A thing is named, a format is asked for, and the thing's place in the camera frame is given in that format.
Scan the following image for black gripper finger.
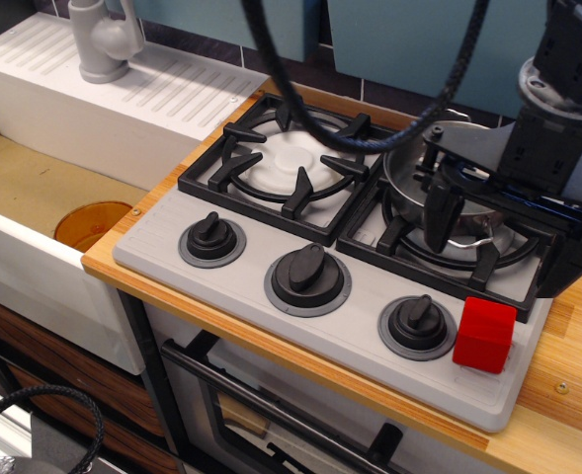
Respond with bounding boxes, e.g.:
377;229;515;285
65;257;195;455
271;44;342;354
423;183;464;253
537;217;582;298

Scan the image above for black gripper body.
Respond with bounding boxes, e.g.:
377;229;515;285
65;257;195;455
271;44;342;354
423;120;582;225

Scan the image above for stainless steel pan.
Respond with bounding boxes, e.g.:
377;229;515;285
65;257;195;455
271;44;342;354
383;135;515;253

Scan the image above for red cube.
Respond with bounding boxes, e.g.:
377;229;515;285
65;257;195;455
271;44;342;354
453;296;517;374

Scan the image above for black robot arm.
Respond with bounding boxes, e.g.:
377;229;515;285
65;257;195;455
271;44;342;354
420;1;582;297

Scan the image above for grey toy stove top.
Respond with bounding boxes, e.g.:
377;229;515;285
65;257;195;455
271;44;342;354
112;91;554;435

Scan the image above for black right stove knob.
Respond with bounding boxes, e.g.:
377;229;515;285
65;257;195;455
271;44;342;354
377;294;457;361

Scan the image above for black stove knob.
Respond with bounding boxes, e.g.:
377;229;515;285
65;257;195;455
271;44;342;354
264;243;352;318
178;211;247;269
377;294;457;361

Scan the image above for black middle stove knob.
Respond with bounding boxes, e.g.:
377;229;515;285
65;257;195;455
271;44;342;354
264;243;352;318

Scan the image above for black left stove knob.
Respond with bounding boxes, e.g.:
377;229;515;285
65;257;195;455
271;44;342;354
178;211;247;269

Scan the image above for black right burner grate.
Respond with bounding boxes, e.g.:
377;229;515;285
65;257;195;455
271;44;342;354
336;178;545;323

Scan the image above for orange plastic plate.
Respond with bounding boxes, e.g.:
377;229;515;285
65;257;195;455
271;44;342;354
53;200;132;252

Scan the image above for grey toy faucet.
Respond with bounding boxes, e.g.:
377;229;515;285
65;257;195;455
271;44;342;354
68;0;144;84

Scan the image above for white toy sink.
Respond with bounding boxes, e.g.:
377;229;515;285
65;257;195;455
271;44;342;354
0;13;265;375

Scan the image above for wooden drawer front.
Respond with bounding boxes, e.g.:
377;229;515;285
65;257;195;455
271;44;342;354
0;290;166;438

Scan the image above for black braided cable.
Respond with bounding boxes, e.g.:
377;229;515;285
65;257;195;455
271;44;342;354
0;386;106;474
239;0;492;154

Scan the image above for oven door with handle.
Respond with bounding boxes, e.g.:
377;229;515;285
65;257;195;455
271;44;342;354
159;331;494;473

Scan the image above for black braided cable lower left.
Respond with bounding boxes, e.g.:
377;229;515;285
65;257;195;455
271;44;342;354
0;386;106;474

